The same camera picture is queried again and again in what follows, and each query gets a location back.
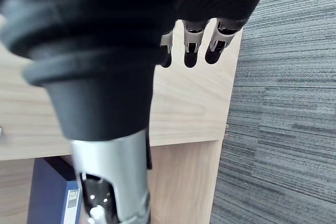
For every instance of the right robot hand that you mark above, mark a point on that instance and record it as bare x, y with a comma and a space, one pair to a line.
99, 51

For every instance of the blue file folder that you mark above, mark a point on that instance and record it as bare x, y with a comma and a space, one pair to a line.
53, 192

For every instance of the light wooden cabinet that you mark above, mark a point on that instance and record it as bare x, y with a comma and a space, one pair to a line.
189, 108

